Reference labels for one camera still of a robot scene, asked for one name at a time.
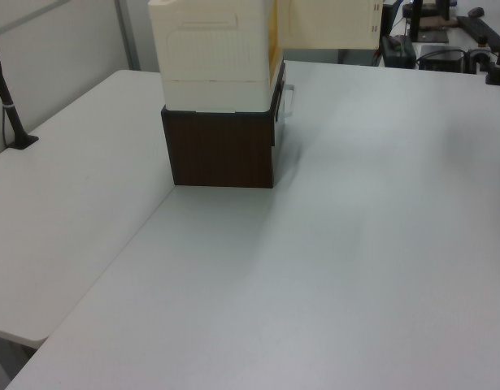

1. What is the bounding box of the black monitor stand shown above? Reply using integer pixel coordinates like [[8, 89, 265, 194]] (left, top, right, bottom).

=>
[[402, 0, 456, 45]]

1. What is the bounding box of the green and black device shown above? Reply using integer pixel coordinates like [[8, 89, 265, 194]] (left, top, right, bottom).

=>
[[380, 34, 418, 69]]

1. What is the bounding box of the cream plastic cabinet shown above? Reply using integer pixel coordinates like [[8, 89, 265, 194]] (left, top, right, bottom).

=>
[[146, 0, 286, 114]]

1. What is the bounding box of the black clamp stand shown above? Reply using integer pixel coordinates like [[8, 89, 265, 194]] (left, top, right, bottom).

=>
[[476, 0, 500, 87]]

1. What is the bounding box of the black camera stand pole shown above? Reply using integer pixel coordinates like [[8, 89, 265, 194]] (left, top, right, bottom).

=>
[[0, 35, 40, 152]]

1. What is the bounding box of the black electronics box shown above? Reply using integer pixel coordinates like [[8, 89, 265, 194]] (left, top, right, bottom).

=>
[[416, 44, 467, 73]]

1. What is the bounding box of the cream cabinet door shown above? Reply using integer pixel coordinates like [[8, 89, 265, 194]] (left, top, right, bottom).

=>
[[276, 0, 384, 51]]

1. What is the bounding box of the grey partition post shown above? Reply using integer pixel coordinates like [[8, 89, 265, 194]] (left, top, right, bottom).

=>
[[112, 0, 141, 72]]

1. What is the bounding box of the black keyboard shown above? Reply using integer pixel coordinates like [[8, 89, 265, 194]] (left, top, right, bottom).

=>
[[455, 15, 500, 50]]

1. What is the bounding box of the dark brown drawer box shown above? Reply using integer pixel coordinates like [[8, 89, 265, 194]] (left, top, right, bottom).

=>
[[160, 59, 288, 189]]

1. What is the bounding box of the white drawer handle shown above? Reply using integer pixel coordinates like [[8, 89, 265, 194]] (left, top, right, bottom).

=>
[[276, 83, 297, 122]]

